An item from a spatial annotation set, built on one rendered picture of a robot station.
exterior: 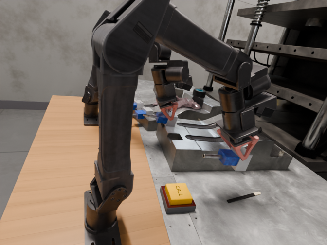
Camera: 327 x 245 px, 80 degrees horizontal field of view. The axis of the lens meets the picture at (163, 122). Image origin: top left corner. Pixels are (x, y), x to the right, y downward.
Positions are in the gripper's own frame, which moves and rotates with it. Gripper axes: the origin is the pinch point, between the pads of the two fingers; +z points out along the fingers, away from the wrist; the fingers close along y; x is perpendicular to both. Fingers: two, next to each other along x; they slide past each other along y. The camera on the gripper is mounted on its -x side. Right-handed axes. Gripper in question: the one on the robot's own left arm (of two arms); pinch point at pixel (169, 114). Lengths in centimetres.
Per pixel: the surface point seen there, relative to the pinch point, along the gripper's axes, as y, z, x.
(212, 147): -16.3, 7.5, -10.4
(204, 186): -27.2, 12.2, -2.5
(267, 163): -19.2, 21.5, -30.9
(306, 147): -6, 37, -63
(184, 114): 15.6, 12.2, -9.1
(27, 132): 139, 57, 142
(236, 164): -30.8, 2.3, -11.5
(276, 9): 68, -14, -95
